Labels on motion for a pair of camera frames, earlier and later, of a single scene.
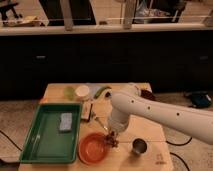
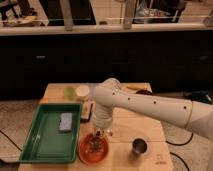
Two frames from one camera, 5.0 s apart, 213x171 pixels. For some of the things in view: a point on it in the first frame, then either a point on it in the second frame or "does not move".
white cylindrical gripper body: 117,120 → 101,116
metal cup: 139,146 does not move
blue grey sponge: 66,119 does not move
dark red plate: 147,94 does not move
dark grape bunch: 112,139 → 96,142
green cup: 69,93 does not move
